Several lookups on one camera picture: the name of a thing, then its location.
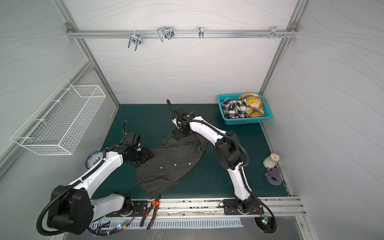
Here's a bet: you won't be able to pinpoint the dark grey striped shirt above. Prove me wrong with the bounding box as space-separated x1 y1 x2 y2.
135 132 210 198

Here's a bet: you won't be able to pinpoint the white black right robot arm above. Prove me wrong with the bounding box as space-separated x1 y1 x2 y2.
169 105 264 216

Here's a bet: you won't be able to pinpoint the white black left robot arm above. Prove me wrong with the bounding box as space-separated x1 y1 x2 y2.
36 133 153 236

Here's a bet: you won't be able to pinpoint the blue white ceramic bowl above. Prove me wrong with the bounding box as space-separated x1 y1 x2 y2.
85 151 103 170

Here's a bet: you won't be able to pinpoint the teal plastic basket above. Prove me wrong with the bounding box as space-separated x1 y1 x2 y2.
218 93 272 125

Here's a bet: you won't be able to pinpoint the black white plaid shirt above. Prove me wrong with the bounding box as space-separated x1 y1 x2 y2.
221 98 247 119

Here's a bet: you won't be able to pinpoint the orange black pliers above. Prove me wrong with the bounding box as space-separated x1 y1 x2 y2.
139 194 162 231

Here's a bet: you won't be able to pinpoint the yellow plaid shirt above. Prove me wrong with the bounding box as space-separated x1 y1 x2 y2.
238 93 265 118

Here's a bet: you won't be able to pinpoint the cream thread spool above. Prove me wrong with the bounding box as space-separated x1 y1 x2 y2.
263 153 280 169

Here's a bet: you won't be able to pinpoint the black round fan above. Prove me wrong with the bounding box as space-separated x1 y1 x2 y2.
255 216 277 234

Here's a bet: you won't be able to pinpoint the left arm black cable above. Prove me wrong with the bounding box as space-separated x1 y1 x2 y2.
36 119 130 237

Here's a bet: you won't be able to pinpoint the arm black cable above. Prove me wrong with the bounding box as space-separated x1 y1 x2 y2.
166 98 277 234
36 119 130 237

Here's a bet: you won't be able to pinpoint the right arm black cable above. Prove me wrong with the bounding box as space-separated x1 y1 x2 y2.
166 98 277 234

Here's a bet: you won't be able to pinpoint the white slotted cable duct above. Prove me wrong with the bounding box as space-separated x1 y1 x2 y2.
91 217 244 231

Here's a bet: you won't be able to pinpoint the white wire basket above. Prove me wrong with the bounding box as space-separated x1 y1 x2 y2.
10 80 106 156

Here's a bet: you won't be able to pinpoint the small metal ring clamp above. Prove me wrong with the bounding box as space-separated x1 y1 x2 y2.
198 27 204 39

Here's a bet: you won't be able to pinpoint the metal wire hook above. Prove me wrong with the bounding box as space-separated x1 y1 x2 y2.
157 26 175 42

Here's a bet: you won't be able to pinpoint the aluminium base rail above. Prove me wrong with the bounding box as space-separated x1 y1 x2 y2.
157 197 307 218

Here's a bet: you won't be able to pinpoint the aluminium horizontal rail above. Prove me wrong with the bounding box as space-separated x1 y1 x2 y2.
67 29 299 39

